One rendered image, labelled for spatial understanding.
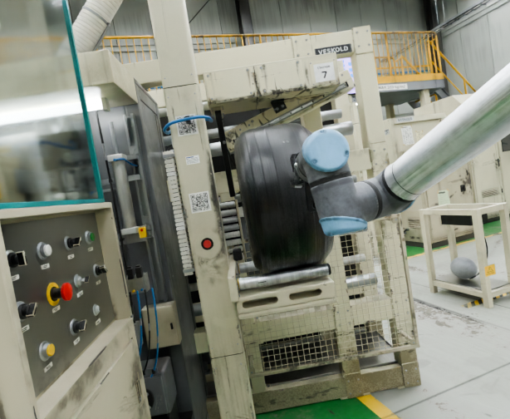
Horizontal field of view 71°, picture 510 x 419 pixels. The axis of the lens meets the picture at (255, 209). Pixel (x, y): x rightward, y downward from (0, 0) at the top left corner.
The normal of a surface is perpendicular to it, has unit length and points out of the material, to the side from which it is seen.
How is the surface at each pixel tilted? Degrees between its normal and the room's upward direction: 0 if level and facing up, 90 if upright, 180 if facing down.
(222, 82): 90
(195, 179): 90
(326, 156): 77
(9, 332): 90
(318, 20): 90
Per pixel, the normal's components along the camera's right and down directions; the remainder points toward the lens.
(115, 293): 0.04, 0.04
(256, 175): -0.28, -0.25
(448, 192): 0.33, 0.00
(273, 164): -0.04, -0.39
